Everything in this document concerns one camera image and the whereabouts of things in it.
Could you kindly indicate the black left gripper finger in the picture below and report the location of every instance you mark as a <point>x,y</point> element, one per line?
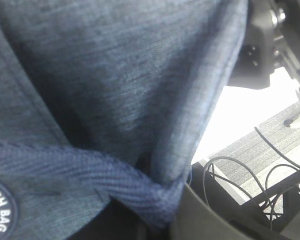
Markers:
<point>194,220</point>

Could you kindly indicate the navy blue lunch bag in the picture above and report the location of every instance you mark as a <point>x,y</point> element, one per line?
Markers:
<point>102,106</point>

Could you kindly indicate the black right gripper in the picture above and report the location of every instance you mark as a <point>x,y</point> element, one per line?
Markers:
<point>272,40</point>

